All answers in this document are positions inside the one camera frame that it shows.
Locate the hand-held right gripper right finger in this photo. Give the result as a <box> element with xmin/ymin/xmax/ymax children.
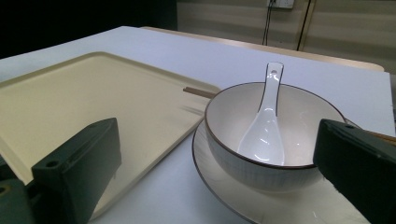
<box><xmin>312</xmin><ymin>119</ymin><xmax>396</xmax><ymax>224</ymax></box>

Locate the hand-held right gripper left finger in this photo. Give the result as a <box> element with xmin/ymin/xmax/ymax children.
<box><xmin>31</xmin><ymin>117</ymin><xmax>123</xmax><ymax>224</ymax></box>

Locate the cream plastic tray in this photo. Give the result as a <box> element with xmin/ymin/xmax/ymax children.
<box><xmin>0</xmin><ymin>50</ymin><xmax>222</xmax><ymax>220</ymax></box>

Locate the white plate with dark rim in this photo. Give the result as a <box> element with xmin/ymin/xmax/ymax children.
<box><xmin>191</xmin><ymin>119</ymin><xmax>374</xmax><ymax>224</ymax></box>

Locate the white ceramic spoon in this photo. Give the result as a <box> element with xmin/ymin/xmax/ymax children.
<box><xmin>236</xmin><ymin>61</ymin><xmax>286</xmax><ymax>166</ymax></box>

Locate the white bowl with brown rim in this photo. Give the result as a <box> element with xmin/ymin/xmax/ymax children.
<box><xmin>204</xmin><ymin>81</ymin><xmax>348</xmax><ymax>194</ymax></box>

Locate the thick black cable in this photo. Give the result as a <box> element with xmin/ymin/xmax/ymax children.
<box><xmin>296</xmin><ymin>0</ymin><xmax>313</xmax><ymax>52</ymax></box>

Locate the thin black cable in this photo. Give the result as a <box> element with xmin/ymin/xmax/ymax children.
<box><xmin>262</xmin><ymin>0</ymin><xmax>276</xmax><ymax>47</ymax></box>

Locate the white wall socket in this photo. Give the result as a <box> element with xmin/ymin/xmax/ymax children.
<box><xmin>266</xmin><ymin>0</ymin><xmax>295</xmax><ymax>9</ymax></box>

